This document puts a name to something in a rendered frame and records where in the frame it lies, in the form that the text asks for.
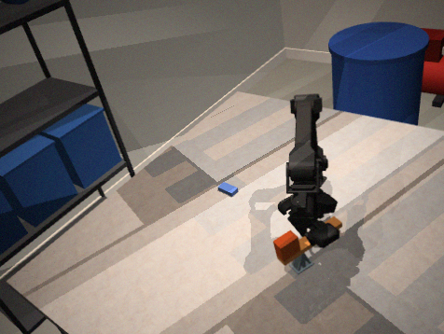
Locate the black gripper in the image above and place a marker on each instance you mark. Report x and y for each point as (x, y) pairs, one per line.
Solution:
(321, 234)

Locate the blue rectangular block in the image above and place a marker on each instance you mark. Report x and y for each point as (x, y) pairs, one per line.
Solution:
(228, 189)

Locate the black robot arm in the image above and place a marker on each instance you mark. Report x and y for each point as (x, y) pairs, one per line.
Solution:
(306, 165)

